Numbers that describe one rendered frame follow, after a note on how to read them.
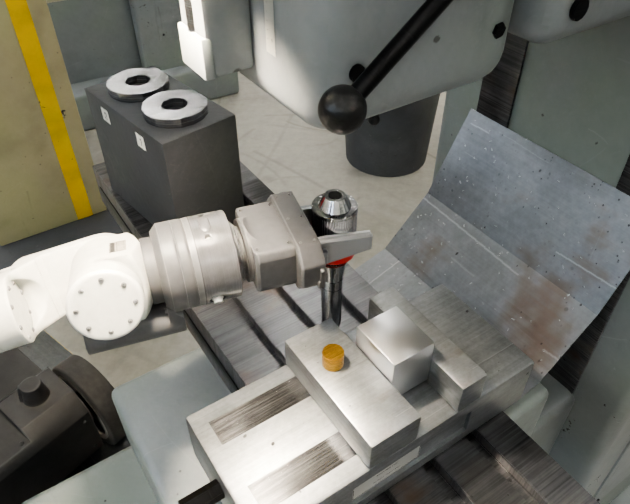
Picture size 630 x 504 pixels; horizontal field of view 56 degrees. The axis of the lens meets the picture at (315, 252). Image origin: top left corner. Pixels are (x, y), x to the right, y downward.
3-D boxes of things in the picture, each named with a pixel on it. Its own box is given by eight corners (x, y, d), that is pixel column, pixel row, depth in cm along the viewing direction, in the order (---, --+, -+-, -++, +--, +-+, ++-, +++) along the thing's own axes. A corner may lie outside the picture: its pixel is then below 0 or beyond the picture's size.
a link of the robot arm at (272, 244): (327, 239, 54) (196, 269, 51) (326, 312, 60) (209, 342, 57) (285, 166, 63) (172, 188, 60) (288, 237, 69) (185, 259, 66)
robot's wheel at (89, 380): (66, 409, 131) (38, 352, 118) (85, 395, 134) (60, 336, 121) (123, 462, 122) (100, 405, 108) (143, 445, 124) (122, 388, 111)
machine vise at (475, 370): (262, 576, 55) (254, 523, 48) (193, 453, 64) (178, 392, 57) (521, 399, 70) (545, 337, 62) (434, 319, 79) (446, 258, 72)
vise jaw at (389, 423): (368, 471, 55) (371, 448, 53) (284, 363, 65) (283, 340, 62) (417, 439, 58) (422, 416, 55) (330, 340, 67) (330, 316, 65)
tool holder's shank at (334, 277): (329, 238, 66) (327, 307, 73) (312, 254, 64) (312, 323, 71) (353, 249, 64) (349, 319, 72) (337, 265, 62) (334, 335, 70)
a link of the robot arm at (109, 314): (177, 207, 61) (60, 231, 58) (190, 238, 51) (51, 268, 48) (198, 306, 65) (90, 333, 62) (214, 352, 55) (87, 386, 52)
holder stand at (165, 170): (182, 253, 89) (159, 135, 76) (111, 190, 101) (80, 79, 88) (246, 219, 95) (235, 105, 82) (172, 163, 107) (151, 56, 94)
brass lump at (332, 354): (330, 375, 59) (330, 364, 58) (317, 360, 60) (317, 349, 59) (348, 365, 60) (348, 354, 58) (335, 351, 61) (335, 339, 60)
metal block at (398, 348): (389, 402, 60) (394, 365, 56) (354, 363, 64) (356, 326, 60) (427, 379, 62) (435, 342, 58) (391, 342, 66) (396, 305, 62)
